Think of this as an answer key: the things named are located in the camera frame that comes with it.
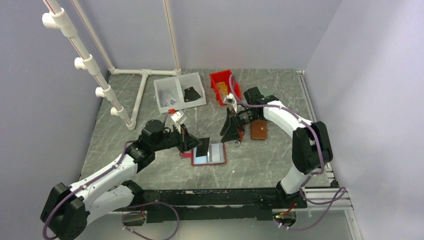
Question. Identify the white pvc pipe frame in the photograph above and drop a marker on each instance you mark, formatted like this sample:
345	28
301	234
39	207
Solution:
57	18

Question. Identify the black credit card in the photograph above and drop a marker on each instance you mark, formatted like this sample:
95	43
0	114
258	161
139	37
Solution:
203	148

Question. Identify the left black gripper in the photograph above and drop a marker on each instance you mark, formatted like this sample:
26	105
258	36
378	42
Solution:
187	141

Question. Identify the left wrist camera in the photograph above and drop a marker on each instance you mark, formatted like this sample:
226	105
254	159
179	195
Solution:
178	118

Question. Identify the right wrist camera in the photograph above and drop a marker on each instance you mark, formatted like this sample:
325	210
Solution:
230	100

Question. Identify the orange card in bin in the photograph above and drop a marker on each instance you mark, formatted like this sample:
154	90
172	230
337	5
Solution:
222	89

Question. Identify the red handled adjustable wrench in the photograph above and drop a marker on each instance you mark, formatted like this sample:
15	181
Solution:
238	141

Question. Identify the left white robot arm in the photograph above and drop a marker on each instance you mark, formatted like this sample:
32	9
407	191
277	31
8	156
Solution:
70	208

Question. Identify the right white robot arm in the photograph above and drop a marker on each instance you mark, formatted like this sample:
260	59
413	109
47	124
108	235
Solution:
311	147

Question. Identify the red card holder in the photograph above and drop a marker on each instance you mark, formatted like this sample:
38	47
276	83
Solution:
216	155

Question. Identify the white divided tray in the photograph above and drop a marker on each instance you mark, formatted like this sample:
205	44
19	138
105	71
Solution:
176	85

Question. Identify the red plastic bin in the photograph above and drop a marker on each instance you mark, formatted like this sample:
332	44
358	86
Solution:
218	77

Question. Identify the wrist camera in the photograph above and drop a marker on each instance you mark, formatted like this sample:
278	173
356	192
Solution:
178	118
230	100

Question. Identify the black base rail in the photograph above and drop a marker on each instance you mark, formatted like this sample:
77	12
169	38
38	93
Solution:
213	204

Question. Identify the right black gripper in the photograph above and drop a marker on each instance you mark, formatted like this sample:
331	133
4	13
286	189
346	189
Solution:
230	130

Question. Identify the green card holder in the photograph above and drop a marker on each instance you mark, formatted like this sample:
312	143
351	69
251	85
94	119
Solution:
266	92

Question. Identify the brown card holder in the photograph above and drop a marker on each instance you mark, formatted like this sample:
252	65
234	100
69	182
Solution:
259	130

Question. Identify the cards in white tray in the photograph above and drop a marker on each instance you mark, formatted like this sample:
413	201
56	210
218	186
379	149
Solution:
166	98

